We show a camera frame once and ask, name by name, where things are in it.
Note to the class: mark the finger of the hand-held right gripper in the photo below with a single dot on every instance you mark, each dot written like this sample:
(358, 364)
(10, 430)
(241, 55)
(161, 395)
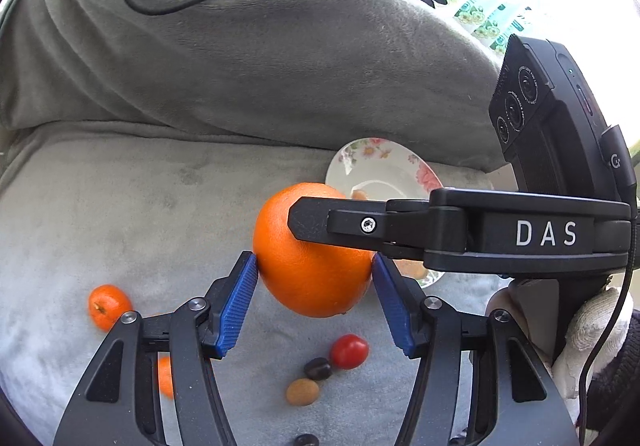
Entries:
(345, 226)

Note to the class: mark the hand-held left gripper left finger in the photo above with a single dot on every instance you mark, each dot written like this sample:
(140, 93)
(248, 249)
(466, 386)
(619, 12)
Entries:
(237, 306)

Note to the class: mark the person's right forearm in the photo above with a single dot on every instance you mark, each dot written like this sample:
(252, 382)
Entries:
(617, 386)

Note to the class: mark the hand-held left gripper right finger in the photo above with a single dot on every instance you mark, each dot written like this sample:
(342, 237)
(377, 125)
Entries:
(392, 306)

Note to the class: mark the grey plush seat blanket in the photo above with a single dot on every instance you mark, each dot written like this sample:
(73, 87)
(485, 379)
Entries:
(125, 226)

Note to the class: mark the brown nut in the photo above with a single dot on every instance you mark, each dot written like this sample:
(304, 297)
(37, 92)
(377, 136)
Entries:
(302, 392)

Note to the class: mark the grey plush cushion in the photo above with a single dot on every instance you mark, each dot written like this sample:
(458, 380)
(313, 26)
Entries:
(250, 66)

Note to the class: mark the floral white plate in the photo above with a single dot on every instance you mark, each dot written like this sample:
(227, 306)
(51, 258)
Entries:
(380, 171)

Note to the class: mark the large orange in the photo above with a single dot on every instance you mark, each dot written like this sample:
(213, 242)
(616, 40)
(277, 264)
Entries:
(310, 276)

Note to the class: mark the red cherry tomato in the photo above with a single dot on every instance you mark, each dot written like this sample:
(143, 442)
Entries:
(349, 351)

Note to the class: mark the person's right hand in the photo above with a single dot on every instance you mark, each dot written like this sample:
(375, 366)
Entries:
(595, 321)

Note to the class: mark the small tangerine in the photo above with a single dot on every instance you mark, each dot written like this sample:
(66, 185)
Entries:
(107, 306)
(166, 376)

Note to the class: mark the dark purple grape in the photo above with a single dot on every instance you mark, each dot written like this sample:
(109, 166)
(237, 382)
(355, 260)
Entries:
(306, 441)
(318, 368)

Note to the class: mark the floral patterned cloth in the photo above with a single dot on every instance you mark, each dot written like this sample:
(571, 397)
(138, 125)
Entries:
(480, 16)

